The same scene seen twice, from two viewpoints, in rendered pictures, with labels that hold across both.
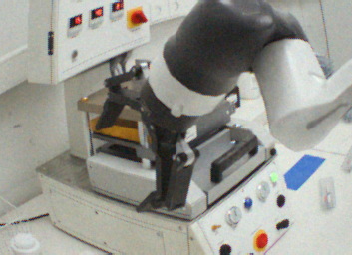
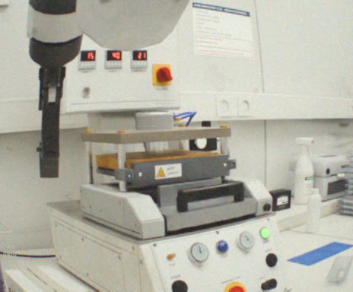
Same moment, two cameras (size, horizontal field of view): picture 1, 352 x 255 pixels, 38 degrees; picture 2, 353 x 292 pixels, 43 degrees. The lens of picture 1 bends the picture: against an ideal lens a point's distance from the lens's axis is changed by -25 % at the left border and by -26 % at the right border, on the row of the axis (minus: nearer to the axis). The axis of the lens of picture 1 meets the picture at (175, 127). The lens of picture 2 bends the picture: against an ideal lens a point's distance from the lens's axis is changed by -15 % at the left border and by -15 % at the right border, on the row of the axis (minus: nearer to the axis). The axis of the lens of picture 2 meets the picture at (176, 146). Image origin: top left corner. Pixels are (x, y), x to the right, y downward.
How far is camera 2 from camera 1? 0.50 m
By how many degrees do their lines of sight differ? 23
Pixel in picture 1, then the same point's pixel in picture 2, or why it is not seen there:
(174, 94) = (31, 20)
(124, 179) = (100, 199)
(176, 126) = (42, 59)
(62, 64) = (71, 96)
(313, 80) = not seen: outside the picture
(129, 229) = (101, 254)
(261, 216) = (240, 268)
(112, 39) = (133, 90)
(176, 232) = (130, 254)
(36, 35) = not seen: hidden behind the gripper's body
